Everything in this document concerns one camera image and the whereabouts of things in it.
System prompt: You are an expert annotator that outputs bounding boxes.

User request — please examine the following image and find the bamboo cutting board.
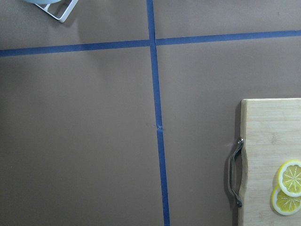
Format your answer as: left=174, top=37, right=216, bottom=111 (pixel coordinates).
left=238, top=98, right=301, bottom=226

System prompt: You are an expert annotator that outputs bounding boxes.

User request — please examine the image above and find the white cup rack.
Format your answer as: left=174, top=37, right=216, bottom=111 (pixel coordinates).
left=34, top=0, right=78, bottom=23

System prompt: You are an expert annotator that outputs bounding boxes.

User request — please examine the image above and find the blue cup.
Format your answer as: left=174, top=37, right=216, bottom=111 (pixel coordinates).
left=24, top=0, right=61, bottom=5

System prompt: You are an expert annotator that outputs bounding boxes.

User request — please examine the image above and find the lower lemon slice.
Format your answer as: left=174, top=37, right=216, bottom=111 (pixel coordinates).
left=271, top=185, right=301, bottom=216

